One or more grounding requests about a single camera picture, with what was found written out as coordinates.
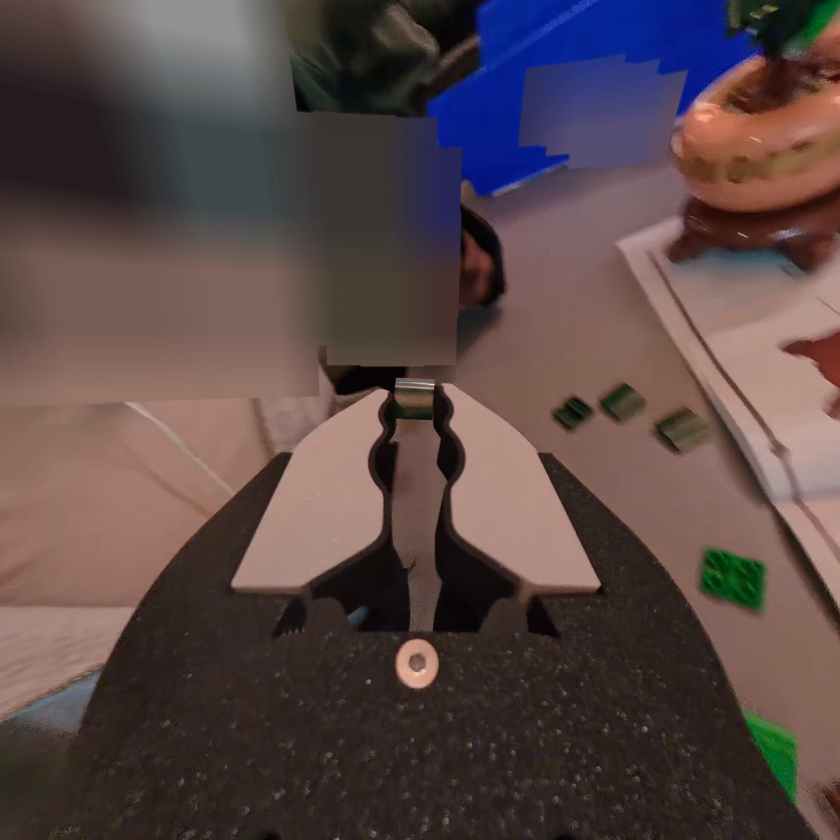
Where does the instruction booklet with pot picture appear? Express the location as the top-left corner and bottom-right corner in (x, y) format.
(616, 217), (840, 509)

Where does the bright green toy brick plate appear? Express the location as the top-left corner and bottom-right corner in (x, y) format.
(699, 548), (767, 611)
(742, 712), (798, 805)

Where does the dark backpack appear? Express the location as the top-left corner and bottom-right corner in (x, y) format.
(292, 0), (483, 116)

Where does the person's left hand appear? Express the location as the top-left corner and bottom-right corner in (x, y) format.
(461, 231), (496, 304)

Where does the dark green toy brick tile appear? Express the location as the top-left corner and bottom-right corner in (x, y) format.
(551, 395), (595, 431)
(600, 384), (647, 421)
(394, 377), (437, 421)
(656, 408), (713, 452)

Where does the blue plastic bin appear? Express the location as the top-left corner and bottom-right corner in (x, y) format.
(427, 0), (762, 198)

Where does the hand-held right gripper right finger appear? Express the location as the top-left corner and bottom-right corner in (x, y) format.
(432, 382), (602, 634)

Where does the brown bonsai pot model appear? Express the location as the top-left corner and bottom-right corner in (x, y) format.
(666, 0), (840, 271)

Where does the person's beige zip jacket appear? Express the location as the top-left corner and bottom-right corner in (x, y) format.
(0, 397), (329, 719)

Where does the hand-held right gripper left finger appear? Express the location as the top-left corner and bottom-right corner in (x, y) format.
(230, 387), (413, 632)

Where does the thin white cord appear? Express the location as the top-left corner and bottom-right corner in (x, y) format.
(123, 400), (238, 496)

